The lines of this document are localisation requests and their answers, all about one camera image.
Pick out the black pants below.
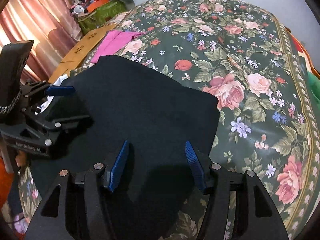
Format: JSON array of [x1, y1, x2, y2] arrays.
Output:
[[26, 56, 220, 239]]

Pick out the white crumpled cloth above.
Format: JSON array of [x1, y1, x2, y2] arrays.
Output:
[[35, 74, 68, 115]]

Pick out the wooden folding lap desk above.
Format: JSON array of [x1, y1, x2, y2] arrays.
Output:
[[48, 23, 116, 83]]

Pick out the floral bed quilt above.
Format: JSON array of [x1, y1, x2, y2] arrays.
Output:
[[17, 0, 320, 240]]

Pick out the pink striped curtain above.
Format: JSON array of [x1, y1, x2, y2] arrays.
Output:
[[1, 0, 82, 81]]

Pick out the folded pink pants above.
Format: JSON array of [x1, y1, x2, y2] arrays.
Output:
[[91, 30, 145, 63]]

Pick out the orange box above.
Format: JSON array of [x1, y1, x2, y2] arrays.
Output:
[[86, 0, 111, 12]]

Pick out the green fabric storage box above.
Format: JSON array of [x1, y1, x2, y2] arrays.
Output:
[[75, 0, 126, 35]]

